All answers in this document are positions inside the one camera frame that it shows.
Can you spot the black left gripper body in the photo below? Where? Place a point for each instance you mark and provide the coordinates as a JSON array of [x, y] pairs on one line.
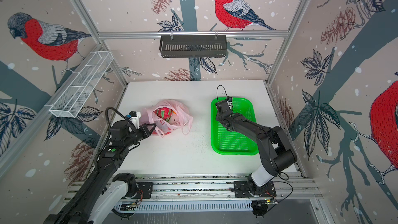
[[134, 136]]

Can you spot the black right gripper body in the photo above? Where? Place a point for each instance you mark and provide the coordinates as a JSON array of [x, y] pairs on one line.
[[219, 116]]

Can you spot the red dragon fruit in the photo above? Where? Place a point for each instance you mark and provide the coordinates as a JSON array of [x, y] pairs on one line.
[[164, 113]]

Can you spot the pink plastic bag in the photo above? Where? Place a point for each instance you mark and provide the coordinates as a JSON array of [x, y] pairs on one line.
[[180, 121]]

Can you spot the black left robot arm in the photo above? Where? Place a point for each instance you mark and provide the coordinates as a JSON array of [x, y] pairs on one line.
[[104, 188]]

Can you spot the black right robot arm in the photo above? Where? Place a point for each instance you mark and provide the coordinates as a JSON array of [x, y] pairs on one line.
[[275, 150]]

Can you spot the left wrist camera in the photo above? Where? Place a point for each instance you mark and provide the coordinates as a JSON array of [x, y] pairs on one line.
[[134, 118]]

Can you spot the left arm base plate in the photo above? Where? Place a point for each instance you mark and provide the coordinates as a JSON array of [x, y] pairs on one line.
[[144, 190]]

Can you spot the white wire mesh shelf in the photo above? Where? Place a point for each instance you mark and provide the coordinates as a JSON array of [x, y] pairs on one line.
[[74, 97]]

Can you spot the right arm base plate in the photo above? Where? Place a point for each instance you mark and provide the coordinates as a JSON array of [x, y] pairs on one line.
[[248, 189]]

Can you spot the black hanging wall basket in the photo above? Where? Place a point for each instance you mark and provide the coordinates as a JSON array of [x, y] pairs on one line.
[[196, 46]]

